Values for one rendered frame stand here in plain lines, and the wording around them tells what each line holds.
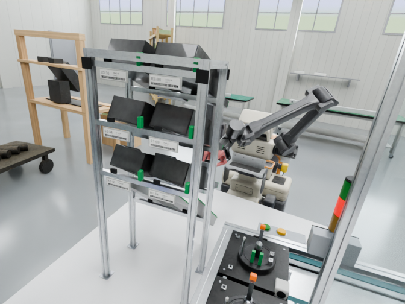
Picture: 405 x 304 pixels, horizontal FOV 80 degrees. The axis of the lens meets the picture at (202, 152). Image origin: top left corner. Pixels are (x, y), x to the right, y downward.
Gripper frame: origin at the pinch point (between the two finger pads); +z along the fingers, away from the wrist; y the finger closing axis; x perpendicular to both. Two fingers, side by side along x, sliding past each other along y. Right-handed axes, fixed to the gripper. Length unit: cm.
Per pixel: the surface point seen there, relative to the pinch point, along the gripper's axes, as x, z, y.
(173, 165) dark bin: -17.4, 17.2, 4.4
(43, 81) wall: 152, -299, -1124
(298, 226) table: 61, -24, 25
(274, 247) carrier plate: 34.3, 4.5, 26.5
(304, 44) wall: 239, -761, -212
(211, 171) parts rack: -7.5, 7.6, 9.5
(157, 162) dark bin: -17.8, 18.3, -1.3
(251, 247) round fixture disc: 28.1, 11.2, 20.2
